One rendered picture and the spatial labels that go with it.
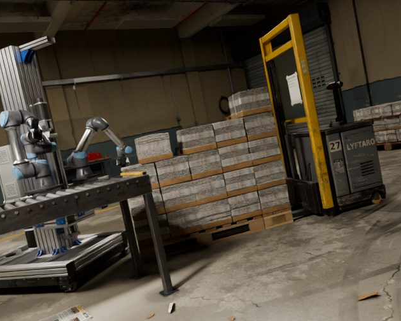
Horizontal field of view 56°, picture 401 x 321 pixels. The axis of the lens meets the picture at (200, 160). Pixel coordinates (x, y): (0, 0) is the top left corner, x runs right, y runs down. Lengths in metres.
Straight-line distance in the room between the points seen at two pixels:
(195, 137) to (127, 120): 7.14
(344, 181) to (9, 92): 3.06
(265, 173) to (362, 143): 0.96
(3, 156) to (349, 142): 3.10
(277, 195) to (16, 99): 2.45
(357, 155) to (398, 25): 5.90
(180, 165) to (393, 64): 6.89
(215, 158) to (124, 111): 7.19
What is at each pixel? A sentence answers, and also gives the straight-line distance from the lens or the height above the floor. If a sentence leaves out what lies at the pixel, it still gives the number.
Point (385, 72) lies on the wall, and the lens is 9.53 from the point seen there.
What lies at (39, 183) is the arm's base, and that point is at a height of 0.87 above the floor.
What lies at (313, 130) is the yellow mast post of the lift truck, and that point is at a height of 0.81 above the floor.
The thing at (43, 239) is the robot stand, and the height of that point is 0.37.
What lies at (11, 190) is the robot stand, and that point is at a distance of 3.69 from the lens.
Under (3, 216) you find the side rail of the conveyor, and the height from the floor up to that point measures 0.77.
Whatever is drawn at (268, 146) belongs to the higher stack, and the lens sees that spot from 3.54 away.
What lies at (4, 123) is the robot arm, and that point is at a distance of 3.23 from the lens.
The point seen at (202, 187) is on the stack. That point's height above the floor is 0.52.
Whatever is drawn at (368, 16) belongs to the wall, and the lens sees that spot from 9.78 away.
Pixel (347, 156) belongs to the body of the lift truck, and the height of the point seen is 0.50.
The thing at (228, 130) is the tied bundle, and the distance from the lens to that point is 3.42.
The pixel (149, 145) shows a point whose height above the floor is 0.98.
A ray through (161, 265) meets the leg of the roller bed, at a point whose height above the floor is 0.20.
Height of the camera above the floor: 0.99
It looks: 4 degrees down
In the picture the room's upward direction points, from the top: 12 degrees counter-clockwise
